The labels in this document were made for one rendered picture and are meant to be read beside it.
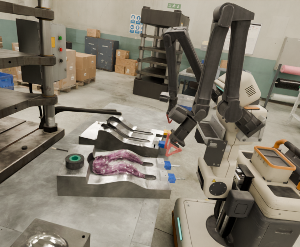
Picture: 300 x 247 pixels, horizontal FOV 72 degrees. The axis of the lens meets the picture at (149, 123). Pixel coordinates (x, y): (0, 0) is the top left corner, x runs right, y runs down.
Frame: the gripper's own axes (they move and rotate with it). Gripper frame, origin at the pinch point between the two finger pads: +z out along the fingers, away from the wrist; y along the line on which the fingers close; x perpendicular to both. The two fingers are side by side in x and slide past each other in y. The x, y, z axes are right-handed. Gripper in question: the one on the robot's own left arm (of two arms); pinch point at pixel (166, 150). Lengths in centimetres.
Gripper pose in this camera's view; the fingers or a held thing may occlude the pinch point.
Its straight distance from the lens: 99.3
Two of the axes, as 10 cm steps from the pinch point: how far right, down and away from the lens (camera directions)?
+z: -5.6, 7.6, 3.2
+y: 0.0, 3.9, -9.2
